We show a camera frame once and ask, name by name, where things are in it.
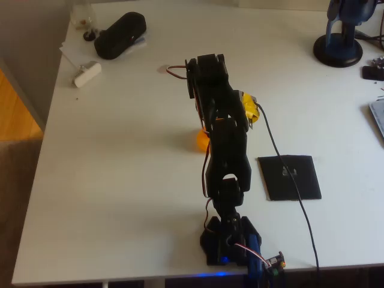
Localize orange plastic object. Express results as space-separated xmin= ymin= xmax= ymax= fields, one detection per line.
xmin=196 ymin=118 xmax=224 ymax=154

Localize black square mat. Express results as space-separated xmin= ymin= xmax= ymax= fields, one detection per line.
xmin=257 ymin=154 xmax=322 ymax=202

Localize white power bank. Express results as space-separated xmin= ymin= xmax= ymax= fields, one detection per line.
xmin=71 ymin=61 xmax=103 ymax=89

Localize blue table clamp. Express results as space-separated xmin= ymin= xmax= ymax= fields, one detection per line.
xmin=246 ymin=233 xmax=268 ymax=288

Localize black oblong case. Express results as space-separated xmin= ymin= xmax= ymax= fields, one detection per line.
xmin=94 ymin=11 xmax=148 ymax=61

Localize motor controller board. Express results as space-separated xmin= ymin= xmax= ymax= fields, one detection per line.
xmin=263 ymin=251 xmax=286 ymax=278

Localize white paper sheets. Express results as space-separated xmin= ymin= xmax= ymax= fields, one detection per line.
xmin=59 ymin=32 xmax=148 ymax=68

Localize blue stand with black base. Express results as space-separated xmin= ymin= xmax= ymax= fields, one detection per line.
xmin=313 ymin=0 xmax=377 ymax=68

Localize grey laptop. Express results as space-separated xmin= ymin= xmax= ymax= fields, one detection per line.
xmin=368 ymin=98 xmax=384 ymax=139

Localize black phone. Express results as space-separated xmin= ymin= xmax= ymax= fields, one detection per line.
xmin=361 ymin=65 xmax=384 ymax=82

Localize camera wrapped in yellow tape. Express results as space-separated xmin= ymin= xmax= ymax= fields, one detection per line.
xmin=241 ymin=92 xmax=261 ymax=130

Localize black camera cable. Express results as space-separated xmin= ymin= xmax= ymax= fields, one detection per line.
xmin=256 ymin=103 xmax=320 ymax=272

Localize red white wrist servo cable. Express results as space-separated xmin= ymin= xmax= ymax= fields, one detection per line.
xmin=166 ymin=64 xmax=190 ymax=80

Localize red white base servo cable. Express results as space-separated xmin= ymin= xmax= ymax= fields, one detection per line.
xmin=233 ymin=242 xmax=271 ymax=268

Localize black desk cables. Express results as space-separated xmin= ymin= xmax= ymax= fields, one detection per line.
xmin=353 ymin=28 xmax=384 ymax=52

